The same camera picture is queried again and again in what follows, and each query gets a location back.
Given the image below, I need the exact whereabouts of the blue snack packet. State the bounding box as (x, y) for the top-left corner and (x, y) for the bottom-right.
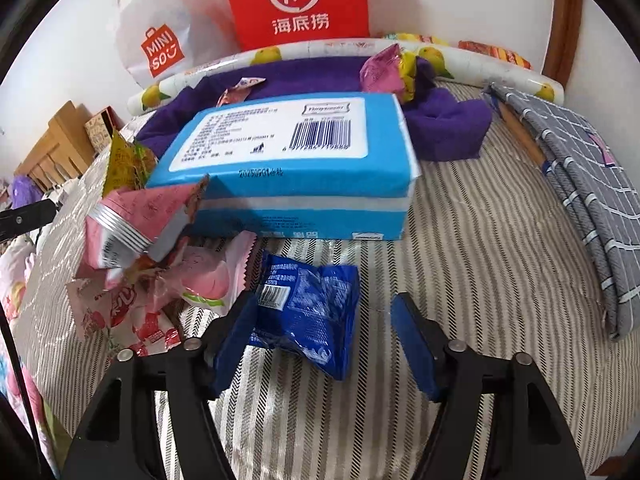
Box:
(247, 249), (361, 381)

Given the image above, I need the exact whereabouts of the pink strawberry print snack packet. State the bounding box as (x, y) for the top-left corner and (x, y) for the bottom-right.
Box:
(65, 275), (183, 357)

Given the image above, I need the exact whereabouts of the small yellow snack packet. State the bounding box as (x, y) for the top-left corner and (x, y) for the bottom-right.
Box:
(397, 52), (420, 103)

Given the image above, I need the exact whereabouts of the pale pink snack packet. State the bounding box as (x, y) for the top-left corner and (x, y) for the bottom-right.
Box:
(177, 230), (257, 317)

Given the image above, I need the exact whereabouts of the yellow triangular snack packet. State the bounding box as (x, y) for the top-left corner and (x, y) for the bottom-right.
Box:
(102, 130), (148, 198)

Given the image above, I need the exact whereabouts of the grey checked folded cloth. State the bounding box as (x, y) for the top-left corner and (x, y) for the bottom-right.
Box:
(482, 81), (640, 343)

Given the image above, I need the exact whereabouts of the purple towel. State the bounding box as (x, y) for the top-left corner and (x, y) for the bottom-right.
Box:
(135, 55), (493, 163)

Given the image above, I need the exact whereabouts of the fruit print rolled mat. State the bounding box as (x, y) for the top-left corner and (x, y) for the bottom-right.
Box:
(127, 37), (565, 116)

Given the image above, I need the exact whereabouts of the magenta snack packet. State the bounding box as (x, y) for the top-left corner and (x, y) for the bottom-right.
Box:
(360, 44), (407, 97)

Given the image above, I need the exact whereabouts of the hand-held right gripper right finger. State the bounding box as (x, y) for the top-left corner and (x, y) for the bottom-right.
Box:
(390, 292), (586, 480)

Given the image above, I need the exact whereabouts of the green snack packet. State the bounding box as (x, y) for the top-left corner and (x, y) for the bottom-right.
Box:
(131, 142), (160, 188)

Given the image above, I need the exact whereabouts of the orange striped snack bag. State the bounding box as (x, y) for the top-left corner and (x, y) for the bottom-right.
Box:
(457, 40), (532, 71)

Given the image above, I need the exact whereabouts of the blue tissue pack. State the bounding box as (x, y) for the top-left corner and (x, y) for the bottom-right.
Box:
(145, 92), (421, 241)

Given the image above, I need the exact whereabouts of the red paper bag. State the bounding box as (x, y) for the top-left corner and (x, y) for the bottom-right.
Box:
(219, 0), (371, 52)

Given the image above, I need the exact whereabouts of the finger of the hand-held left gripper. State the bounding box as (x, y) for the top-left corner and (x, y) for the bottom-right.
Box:
(0, 199), (60, 243)

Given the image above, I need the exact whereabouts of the wooden cabinet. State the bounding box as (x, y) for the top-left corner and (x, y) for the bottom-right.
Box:
(15, 100), (98, 191)

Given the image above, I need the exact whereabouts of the white plastic shopping bag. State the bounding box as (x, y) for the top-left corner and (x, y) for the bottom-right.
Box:
(115, 0), (241, 81)

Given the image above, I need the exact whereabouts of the pink floral cloth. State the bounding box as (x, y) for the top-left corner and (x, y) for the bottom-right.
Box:
(0, 237), (71, 461)

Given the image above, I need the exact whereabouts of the yellow colourful snack bag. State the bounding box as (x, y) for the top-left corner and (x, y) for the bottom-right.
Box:
(380, 32), (451, 47)

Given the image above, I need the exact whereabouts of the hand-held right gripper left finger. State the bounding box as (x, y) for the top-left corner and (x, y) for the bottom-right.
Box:
(60, 290), (261, 480)

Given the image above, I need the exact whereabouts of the wooden door frame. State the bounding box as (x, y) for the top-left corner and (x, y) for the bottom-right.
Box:
(542, 0), (583, 81)

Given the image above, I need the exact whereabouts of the wooden stick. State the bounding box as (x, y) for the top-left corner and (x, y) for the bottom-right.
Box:
(497, 102), (548, 168)

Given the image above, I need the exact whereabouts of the red snack packet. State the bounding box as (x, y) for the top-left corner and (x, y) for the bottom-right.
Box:
(217, 85), (247, 107)

